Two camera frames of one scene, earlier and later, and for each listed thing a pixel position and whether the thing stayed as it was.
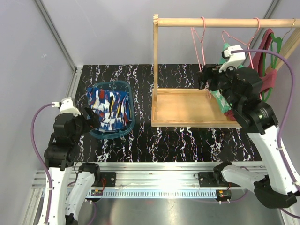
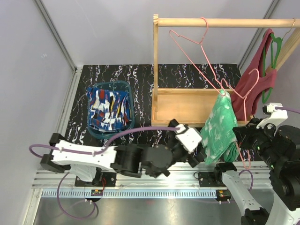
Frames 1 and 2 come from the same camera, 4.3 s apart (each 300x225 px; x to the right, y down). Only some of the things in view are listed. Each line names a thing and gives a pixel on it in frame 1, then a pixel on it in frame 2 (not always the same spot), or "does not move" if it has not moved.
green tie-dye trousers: (221, 102) -> (219, 138)
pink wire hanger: (248, 44) -> (245, 98)
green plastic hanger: (280, 41) does not move
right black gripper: (210, 72) -> (244, 133)
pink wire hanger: (201, 41) -> (223, 93)
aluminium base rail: (157, 180) does not move
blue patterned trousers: (114, 108) does not move
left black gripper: (93, 122) -> (193, 160)
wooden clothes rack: (195, 107) does not move
